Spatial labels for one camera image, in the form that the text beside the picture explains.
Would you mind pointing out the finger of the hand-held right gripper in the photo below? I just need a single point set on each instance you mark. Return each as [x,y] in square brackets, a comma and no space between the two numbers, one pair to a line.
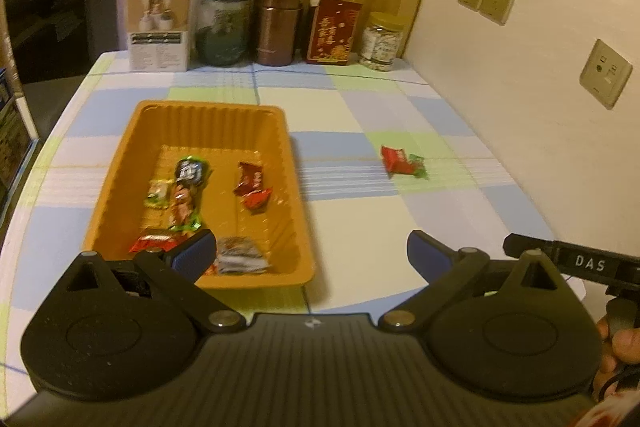
[590,263]

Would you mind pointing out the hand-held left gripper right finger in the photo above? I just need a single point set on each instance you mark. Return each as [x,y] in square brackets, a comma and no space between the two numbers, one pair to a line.
[425,253]

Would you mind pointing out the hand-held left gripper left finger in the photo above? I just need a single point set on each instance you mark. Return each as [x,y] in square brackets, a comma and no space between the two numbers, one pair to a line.
[192,253]

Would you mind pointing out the grey snack packet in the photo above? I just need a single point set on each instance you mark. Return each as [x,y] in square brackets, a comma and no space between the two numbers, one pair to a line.
[240,257]

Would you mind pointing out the dark green snack packet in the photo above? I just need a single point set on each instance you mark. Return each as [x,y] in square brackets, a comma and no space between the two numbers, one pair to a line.
[187,187]

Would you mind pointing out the yellow green candy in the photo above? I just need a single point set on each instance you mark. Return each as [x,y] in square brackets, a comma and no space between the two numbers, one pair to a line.
[158,193]

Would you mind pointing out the red candy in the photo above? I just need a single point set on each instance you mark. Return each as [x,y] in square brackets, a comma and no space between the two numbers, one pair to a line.
[257,199]
[250,178]

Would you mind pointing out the orange plastic tray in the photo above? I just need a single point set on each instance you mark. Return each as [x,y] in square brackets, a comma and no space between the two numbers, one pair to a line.
[210,127]

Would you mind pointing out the person's right hand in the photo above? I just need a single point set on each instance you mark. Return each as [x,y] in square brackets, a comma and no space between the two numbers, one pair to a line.
[625,349]

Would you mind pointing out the red snack packet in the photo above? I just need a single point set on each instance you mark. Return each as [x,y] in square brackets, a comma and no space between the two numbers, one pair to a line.
[150,241]
[396,159]

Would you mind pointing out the clear plastic nut jar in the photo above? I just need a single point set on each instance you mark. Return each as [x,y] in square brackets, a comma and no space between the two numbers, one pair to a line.
[382,42]

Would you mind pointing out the green glass jar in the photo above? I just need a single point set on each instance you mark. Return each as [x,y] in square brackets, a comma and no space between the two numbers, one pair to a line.
[222,29]

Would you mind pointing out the white cardboard box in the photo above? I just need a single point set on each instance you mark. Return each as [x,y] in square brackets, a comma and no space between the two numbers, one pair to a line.
[160,27]

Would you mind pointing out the red gift box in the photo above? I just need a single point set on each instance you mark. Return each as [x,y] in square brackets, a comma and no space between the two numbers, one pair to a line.
[332,32]

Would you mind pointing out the brown metal thermos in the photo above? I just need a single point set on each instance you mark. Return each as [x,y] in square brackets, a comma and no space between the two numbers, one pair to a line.
[277,22]

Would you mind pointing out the black monitor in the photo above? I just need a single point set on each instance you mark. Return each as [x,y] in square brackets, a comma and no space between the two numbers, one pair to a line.
[55,17]

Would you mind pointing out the beige wall outlet plate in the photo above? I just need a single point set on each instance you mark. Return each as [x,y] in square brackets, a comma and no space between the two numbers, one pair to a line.
[606,74]

